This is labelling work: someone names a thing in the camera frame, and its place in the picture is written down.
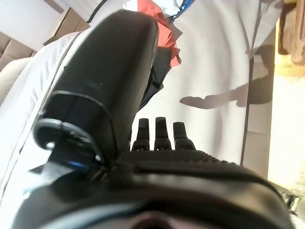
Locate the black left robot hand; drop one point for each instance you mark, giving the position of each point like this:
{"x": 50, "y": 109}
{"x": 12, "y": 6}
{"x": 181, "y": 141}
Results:
{"x": 100, "y": 71}

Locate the brown tufted headboard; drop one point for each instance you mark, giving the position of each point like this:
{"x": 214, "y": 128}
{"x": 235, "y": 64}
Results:
{"x": 14, "y": 50}

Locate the bed with white duvet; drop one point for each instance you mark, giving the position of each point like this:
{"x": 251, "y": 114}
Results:
{"x": 214, "y": 59}

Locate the brown wooden laundry basket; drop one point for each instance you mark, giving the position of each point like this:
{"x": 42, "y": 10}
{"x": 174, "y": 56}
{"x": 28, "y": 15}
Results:
{"x": 290, "y": 31}

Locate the beige pillow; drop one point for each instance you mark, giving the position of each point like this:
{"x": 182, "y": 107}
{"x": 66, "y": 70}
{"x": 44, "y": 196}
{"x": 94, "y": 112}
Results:
{"x": 12, "y": 76}

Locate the black garment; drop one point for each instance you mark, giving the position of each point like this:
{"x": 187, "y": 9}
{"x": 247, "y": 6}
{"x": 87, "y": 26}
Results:
{"x": 158, "y": 69}

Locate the wooden nightstand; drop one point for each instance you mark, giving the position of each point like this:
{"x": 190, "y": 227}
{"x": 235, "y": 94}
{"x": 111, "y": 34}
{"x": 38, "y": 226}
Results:
{"x": 69, "y": 21}

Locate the white garment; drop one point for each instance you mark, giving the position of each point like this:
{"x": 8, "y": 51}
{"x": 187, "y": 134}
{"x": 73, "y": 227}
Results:
{"x": 174, "y": 7}

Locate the red garment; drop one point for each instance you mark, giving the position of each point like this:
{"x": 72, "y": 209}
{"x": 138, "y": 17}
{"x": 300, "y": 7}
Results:
{"x": 164, "y": 33}

